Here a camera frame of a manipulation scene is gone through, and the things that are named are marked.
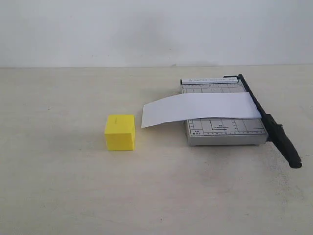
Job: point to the white paper strip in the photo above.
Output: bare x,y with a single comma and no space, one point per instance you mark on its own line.
199,105

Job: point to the yellow foam cube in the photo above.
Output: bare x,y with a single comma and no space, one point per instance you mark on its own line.
120,132

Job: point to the black cutter blade arm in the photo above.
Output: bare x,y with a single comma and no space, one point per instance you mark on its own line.
276,133

